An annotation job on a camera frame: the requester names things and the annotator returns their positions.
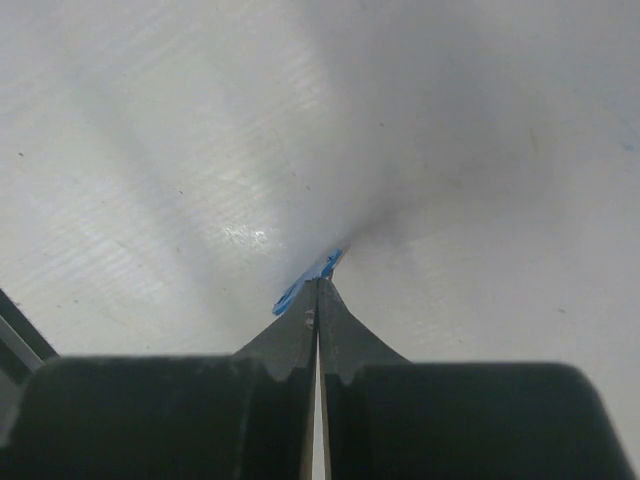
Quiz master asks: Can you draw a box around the blue head key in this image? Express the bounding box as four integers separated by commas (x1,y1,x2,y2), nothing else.
271,245,350,317

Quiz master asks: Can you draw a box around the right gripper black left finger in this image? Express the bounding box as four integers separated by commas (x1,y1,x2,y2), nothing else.
1,282,318,479

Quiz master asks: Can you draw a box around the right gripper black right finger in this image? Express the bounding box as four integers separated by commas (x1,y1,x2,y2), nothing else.
317,280,635,479

